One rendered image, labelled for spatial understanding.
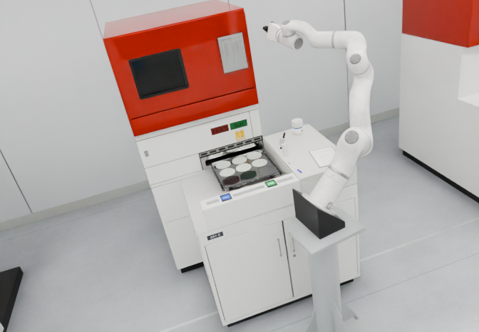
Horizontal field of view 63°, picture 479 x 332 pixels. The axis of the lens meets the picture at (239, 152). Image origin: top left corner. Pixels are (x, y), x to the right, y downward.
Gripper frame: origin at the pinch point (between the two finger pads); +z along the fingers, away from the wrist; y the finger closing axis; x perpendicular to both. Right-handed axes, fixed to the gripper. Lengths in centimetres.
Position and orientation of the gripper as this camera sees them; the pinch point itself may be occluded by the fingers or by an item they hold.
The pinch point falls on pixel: (266, 28)
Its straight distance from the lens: 253.1
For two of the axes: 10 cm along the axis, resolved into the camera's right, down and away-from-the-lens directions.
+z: -5.2, -4.8, 7.1
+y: -1.3, 8.6, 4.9
